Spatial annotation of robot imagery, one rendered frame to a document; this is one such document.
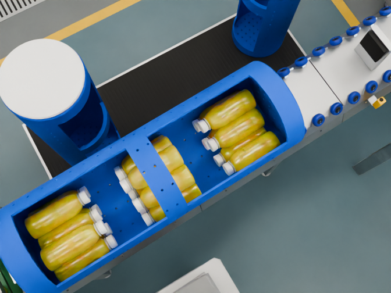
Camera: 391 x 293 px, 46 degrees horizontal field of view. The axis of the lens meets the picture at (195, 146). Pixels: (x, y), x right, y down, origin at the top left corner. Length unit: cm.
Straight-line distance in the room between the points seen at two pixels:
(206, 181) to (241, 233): 101
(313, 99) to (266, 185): 94
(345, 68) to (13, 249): 122
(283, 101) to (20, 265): 80
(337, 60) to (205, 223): 113
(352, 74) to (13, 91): 114
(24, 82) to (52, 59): 12
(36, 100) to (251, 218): 134
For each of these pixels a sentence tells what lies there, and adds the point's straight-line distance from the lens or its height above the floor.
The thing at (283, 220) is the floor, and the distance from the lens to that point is 247.
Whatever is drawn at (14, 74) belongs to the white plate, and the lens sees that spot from 160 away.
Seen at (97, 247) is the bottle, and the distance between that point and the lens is 134.
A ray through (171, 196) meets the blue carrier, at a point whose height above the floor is 120.
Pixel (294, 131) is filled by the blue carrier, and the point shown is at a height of 117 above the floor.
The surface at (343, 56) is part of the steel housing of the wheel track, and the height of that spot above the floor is 93.
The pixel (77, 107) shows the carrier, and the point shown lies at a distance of 154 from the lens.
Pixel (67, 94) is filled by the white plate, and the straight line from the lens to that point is 152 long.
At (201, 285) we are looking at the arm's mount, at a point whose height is 137.
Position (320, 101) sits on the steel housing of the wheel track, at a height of 93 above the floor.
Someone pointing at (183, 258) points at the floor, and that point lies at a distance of 241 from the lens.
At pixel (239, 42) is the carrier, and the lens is 249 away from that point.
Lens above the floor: 241
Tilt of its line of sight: 75 degrees down
